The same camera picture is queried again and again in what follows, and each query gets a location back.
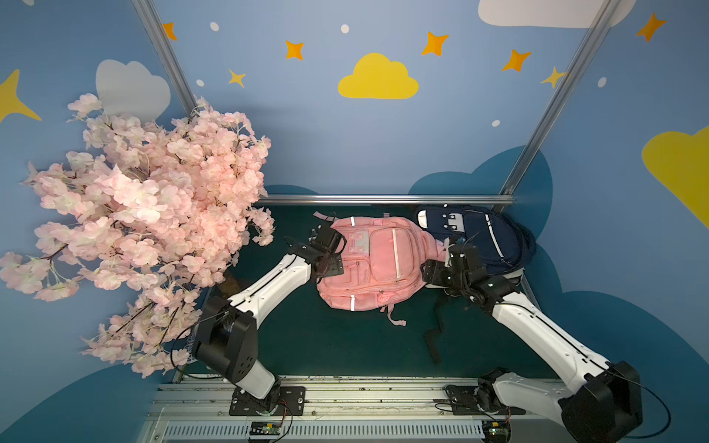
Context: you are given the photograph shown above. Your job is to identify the rear horizontal aluminium bar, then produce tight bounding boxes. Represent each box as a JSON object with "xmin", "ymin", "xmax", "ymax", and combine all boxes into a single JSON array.
[{"xmin": 260, "ymin": 194, "xmax": 514, "ymax": 206}]

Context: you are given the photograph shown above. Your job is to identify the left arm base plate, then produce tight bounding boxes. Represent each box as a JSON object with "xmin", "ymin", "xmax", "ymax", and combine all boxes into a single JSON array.
[{"xmin": 228, "ymin": 386, "xmax": 306, "ymax": 417}]

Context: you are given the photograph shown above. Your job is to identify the navy blue backpack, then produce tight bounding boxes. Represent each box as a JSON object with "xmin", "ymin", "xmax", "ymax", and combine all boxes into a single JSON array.
[{"xmin": 414, "ymin": 203, "xmax": 537, "ymax": 365}]

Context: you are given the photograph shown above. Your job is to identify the pink cherry blossom tree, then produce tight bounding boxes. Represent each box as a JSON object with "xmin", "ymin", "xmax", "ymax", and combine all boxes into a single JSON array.
[{"xmin": 1, "ymin": 94, "xmax": 275, "ymax": 377}]

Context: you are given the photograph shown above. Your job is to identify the left green circuit board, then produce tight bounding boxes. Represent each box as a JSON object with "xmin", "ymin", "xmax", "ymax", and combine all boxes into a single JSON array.
[{"xmin": 247, "ymin": 422, "xmax": 282, "ymax": 440}]

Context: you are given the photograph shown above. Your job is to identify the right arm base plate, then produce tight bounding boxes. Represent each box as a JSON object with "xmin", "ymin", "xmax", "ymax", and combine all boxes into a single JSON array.
[{"xmin": 444, "ymin": 385, "xmax": 526, "ymax": 416}]

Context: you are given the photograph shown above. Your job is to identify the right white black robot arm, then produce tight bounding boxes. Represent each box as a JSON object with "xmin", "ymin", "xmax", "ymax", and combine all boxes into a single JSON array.
[{"xmin": 421, "ymin": 245, "xmax": 644, "ymax": 442}]

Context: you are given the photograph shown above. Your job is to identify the right side floor rail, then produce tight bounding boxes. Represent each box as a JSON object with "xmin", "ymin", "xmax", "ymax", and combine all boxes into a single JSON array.
[{"xmin": 520, "ymin": 273, "xmax": 541, "ymax": 309}]

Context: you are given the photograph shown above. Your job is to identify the pink backpack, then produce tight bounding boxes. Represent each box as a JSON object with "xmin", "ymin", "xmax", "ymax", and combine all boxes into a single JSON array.
[{"xmin": 317, "ymin": 216, "xmax": 446, "ymax": 327}]

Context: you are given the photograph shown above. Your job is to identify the left aluminium frame post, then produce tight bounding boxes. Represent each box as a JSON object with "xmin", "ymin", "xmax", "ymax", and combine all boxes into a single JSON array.
[{"xmin": 131, "ymin": 0, "xmax": 197, "ymax": 114}]

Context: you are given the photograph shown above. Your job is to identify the aluminium frame post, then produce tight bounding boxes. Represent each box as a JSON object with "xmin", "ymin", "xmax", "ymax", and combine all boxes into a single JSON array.
[
  {"xmin": 497, "ymin": 0, "xmax": 622, "ymax": 205},
  {"xmin": 131, "ymin": 0, "xmax": 197, "ymax": 114}
]

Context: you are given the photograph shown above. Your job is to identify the right aluminium frame post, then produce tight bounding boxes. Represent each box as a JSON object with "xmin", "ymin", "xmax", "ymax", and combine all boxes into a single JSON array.
[{"xmin": 497, "ymin": 0, "xmax": 622, "ymax": 205}]

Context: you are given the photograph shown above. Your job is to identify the green circuit board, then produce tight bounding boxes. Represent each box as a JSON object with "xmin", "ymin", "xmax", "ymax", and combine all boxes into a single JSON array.
[
  {"xmin": 482, "ymin": 421, "xmax": 511, "ymax": 443},
  {"xmin": 247, "ymin": 422, "xmax": 282, "ymax": 440}
]

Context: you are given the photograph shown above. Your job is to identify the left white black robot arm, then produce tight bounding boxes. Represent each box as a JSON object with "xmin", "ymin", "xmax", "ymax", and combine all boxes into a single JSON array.
[{"xmin": 191, "ymin": 224, "xmax": 346, "ymax": 401}]

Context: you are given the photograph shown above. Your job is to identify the right green circuit board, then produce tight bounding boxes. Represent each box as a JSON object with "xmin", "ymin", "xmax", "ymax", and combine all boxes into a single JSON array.
[{"xmin": 482, "ymin": 421, "xmax": 511, "ymax": 443}]

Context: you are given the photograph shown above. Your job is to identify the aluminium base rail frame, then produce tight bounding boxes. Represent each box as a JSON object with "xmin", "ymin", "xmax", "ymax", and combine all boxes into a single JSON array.
[{"xmin": 138, "ymin": 376, "xmax": 573, "ymax": 442}]

